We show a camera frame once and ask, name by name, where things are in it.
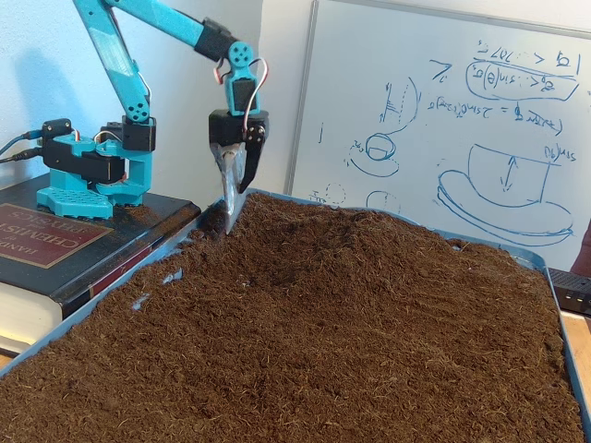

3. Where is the black cable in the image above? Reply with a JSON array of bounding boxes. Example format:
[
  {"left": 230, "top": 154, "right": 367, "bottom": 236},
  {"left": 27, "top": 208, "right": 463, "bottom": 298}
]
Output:
[{"left": 0, "top": 147, "right": 45, "bottom": 165}]

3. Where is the whiteboard with blue sketches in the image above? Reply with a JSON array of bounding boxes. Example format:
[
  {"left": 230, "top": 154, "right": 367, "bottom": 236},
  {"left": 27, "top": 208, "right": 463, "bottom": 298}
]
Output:
[{"left": 283, "top": 0, "right": 591, "bottom": 273}]

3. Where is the black device with lights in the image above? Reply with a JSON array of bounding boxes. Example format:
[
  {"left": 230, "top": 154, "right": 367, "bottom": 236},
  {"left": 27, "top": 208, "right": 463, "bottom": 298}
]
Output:
[{"left": 548, "top": 268, "right": 591, "bottom": 317}]

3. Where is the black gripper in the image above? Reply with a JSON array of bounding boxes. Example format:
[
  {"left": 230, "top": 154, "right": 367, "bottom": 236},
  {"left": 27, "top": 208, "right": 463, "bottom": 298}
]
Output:
[{"left": 207, "top": 109, "right": 271, "bottom": 234}]

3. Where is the blue plastic tray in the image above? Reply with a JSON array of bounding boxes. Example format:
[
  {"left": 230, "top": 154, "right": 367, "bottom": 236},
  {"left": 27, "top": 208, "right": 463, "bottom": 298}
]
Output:
[{"left": 0, "top": 186, "right": 591, "bottom": 443}]

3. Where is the blue cable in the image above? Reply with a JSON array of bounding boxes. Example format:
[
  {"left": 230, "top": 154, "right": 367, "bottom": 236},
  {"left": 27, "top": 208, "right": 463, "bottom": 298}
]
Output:
[{"left": 0, "top": 130, "right": 45, "bottom": 159}]

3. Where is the person's right hand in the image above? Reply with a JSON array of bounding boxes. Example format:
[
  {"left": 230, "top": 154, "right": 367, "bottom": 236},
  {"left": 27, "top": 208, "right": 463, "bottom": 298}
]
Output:
[{"left": 570, "top": 226, "right": 591, "bottom": 275}]

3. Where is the brown soil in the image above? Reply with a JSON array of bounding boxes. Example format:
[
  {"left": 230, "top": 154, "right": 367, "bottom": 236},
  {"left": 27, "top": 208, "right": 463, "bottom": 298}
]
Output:
[{"left": 0, "top": 191, "right": 585, "bottom": 443}]

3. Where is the black chemistry handbook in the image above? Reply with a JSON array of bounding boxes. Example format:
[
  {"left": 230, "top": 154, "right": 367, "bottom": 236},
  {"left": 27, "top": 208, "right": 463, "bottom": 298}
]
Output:
[{"left": 0, "top": 173, "right": 204, "bottom": 357}]

